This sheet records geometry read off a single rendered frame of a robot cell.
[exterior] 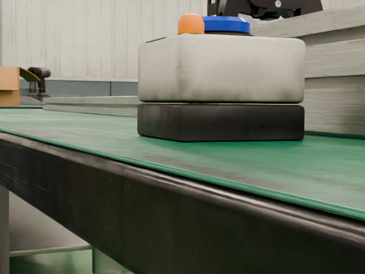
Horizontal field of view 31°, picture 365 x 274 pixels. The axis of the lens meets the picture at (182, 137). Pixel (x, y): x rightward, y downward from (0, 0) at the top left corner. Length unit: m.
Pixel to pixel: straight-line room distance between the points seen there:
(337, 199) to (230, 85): 0.22
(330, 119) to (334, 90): 0.02
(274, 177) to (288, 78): 0.20
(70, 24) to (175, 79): 11.56
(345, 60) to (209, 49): 0.10
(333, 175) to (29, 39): 11.54
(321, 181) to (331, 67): 0.26
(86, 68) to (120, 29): 0.95
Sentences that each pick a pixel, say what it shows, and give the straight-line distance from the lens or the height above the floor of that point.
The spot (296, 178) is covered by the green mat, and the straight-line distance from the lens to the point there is 0.20.
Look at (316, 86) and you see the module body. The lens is 0.48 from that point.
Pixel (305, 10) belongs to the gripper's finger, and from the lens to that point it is 0.64.
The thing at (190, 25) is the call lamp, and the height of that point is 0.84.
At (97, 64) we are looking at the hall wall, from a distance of 11.99.
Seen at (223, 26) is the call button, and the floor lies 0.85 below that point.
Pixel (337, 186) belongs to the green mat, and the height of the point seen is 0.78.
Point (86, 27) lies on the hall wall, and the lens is 12.00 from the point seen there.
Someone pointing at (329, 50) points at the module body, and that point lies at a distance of 0.45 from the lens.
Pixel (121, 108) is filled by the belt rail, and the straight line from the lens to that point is 1.00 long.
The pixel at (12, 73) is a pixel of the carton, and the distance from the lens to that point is 2.61.
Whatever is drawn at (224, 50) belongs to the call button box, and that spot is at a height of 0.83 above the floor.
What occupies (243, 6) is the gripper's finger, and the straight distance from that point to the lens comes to 0.61.
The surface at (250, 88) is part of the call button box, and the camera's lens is 0.38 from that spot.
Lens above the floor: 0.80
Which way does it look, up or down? 3 degrees down
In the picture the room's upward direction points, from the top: 1 degrees clockwise
